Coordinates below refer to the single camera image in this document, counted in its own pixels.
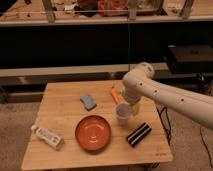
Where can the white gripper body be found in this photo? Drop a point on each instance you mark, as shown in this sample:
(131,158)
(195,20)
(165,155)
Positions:
(135,108)

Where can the black box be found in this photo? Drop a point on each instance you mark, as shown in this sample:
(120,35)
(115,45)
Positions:
(190,59)

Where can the blue sponge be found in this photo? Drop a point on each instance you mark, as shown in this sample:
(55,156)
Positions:
(88,102)

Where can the orange marker pen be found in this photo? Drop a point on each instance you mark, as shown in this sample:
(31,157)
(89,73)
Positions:
(114,95)

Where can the orange bowl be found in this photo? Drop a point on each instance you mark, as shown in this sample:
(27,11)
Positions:
(93,133)

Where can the black white striped block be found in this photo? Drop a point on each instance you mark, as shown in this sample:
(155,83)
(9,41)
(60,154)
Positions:
(136,136)

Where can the white plastic bottle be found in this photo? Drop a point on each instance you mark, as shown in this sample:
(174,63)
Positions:
(48,137)

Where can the wooden table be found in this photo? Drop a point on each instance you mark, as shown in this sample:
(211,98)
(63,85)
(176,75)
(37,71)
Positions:
(61,110)

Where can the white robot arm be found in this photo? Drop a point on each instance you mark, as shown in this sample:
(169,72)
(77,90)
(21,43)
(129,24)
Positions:
(139,82)

